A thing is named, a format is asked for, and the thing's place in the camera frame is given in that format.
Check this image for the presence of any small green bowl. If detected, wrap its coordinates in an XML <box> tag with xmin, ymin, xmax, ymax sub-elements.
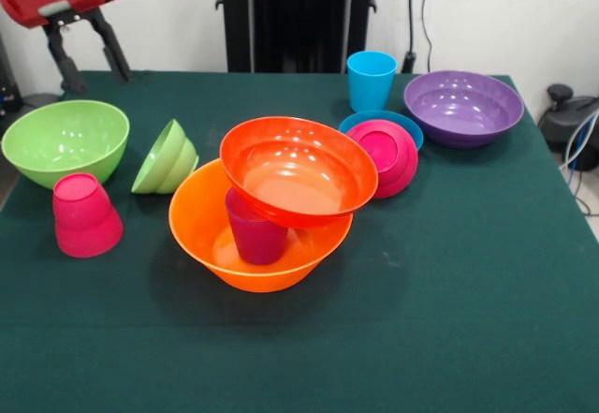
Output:
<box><xmin>130</xmin><ymin>118</ymin><xmax>200</xmax><ymax>195</ymax></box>

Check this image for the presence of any purple bowl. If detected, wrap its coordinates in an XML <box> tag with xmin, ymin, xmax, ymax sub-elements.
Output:
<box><xmin>403</xmin><ymin>69</ymin><xmax>525</xmax><ymax>150</ymax></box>

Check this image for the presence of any black equipment box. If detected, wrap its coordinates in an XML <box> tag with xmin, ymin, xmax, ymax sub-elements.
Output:
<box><xmin>0</xmin><ymin>33</ymin><xmax>22</xmax><ymax>114</ymax></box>

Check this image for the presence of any pink bowl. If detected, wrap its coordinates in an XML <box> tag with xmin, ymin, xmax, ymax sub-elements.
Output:
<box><xmin>348</xmin><ymin>119</ymin><xmax>420</xmax><ymax>199</ymax></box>

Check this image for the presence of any purple cup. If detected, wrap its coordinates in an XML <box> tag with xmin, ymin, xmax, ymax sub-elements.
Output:
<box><xmin>224</xmin><ymin>186</ymin><xmax>289</xmax><ymax>266</ymax></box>

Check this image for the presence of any red bowl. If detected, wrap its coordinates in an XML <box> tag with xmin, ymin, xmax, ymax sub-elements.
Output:
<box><xmin>218</xmin><ymin>116</ymin><xmax>379</xmax><ymax>229</ymax></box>

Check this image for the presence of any blue cup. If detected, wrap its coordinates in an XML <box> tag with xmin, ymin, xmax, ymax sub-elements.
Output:
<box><xmin>345</xmin><ymin>51</ymin><xmax>399</xmax><ymax>112</ymax></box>

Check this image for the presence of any large orange bowl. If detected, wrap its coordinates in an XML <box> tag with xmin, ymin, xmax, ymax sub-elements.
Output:
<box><xmin>168</xmin><ymin>157</ymin><xmax>355</xmax><ymax>294</ymax></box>

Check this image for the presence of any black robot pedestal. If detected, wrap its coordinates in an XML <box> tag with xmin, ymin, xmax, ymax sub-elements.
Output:
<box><xmin>214</xmin><ymin>0</ymin><xmax>379</xmax><ymax>75</ymax></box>

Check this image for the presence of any blue white cable bundle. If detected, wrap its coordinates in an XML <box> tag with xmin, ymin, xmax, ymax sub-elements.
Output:
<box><xmin>559</xmin><ymin>112</ymin><xmax>599</xmax><ymax>217</ymax></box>

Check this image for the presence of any pink cup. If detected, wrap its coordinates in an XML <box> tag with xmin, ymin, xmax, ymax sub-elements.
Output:
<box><xmin>51</xmin><ymin>172</ymin><xmax>124</xmax><ymax>258</ymax></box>

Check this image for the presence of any dark green tablecloth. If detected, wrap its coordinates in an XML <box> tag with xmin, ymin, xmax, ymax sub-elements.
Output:
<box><xmin>0</xmin><ymin>69</ymin><xmax>599</xmax><ymax>413</ymax></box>

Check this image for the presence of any blue bowl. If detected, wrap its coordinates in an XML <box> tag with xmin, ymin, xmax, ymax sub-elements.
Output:
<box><xmin>337</xmin><ymin>110</ymin><xmax>425</xmax><ymax>152</ymax></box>

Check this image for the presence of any thin black wall cable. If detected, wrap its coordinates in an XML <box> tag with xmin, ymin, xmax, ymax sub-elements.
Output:
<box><xmin>420</xmin><ymin>0</ymin><xmax>450</xmax><ymax>80</ymax></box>

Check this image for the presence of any black cable with plug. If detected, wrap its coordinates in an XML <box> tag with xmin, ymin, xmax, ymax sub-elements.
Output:
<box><xmin>402</xmin><ymin>0</ymin><xmax>418</xmax><ymax>75</ymax></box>

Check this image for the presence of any large green bowl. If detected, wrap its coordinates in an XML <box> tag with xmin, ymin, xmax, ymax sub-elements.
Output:
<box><xmin>1</xmin><ymin>99</ymin><xmax>131</xmax><ymax>191</ymax></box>

